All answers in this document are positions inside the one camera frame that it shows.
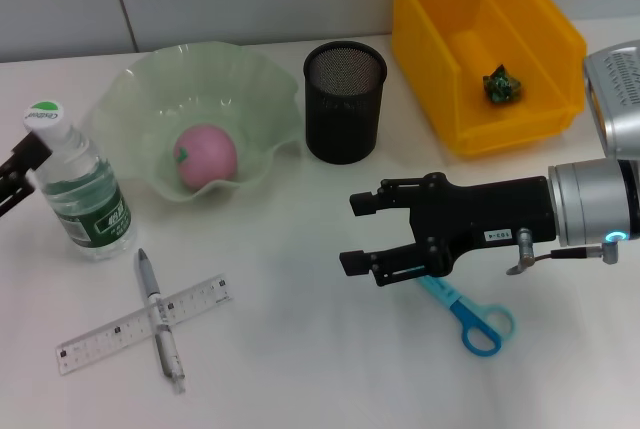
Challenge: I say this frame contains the green glass fruit plate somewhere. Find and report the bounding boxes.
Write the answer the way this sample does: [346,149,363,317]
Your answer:
[92,41,304,205]

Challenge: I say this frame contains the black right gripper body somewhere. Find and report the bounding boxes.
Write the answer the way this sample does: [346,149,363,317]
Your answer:
[407,171,559,276]

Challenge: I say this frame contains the pink peach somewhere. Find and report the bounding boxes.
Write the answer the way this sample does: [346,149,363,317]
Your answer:
[173,124,238,190]

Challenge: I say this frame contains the blue scissors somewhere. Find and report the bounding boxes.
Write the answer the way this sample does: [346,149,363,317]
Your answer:
[414,273,516,358]

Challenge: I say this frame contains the yellow plastic bin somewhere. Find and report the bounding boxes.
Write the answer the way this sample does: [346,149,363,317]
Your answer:
[388,0,589,158]

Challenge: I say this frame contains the clear plastic water bottle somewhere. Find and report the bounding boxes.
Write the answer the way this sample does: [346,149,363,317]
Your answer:
[21,98,139,263]

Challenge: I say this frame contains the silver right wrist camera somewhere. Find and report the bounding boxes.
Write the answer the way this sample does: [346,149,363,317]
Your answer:
[582,38,640,160]

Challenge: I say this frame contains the black mesh pen holder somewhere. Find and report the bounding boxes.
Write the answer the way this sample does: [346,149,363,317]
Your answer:
[302,41,389,165]

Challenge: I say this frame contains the grey pen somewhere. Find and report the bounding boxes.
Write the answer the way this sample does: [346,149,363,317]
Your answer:
[135,247,187,395]

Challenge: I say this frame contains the transparent plastic ruler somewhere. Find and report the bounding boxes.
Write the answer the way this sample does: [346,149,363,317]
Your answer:
[54,273,234,378]

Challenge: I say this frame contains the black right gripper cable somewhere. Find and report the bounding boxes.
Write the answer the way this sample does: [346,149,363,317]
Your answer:
[504,227,626,276]

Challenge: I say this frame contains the green plastic wrapper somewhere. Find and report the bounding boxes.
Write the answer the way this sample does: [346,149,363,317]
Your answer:
[482,62,526,105]

